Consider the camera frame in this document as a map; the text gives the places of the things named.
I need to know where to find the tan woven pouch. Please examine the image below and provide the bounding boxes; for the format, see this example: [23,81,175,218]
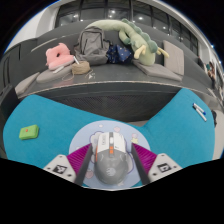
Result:
[71,60,92,76]

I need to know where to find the black bag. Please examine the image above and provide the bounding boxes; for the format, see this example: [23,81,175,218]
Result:
[210,109,219,128]

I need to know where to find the small green eraser block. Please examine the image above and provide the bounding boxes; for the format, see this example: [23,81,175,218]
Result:
[18,124,40,141]

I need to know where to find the dark glass window front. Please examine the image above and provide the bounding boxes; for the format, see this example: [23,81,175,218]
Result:
[54,0,201,46]

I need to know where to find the upright grey seat cushion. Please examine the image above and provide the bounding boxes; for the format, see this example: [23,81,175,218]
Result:
[162,39,186,76]

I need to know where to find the person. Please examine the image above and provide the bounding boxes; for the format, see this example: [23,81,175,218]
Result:
[205,61,218,90]

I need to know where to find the pink plush cushion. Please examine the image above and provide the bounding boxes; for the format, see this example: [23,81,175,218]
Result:
[45,42,76,71]

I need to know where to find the black suitcase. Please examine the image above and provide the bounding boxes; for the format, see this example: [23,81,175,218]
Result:
[0,83,22,122]

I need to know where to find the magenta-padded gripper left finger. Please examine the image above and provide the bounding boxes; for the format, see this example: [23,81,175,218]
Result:
[43,143,93,186]

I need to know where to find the grey white orange computer mouse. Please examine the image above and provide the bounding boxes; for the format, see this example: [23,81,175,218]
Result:
[90,131,130,186]

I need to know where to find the grey backpack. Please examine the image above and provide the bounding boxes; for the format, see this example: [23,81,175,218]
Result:
[73,25,111,66]

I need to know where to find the ceiling lights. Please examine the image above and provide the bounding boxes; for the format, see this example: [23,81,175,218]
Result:
[109,6,221,51]

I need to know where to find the flat grey seat cushion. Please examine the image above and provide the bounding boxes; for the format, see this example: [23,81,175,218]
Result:
[35,64,76,85]
[14,71,41,96]
[132,59,184,82]

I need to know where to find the navy star-print bag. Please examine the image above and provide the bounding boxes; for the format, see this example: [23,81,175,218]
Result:
[106,44,135,65]

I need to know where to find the long green plush dragon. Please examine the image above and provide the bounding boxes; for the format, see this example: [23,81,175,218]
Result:
[85,18,171,66]

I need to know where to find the white marker with black cap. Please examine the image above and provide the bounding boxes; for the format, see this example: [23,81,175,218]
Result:
[192,104,208,123]

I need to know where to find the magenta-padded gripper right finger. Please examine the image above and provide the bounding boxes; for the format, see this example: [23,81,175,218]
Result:
[130,142,184,186]

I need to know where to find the round light blue mouse pad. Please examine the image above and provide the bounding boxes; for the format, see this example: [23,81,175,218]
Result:
[68,120,152,190]

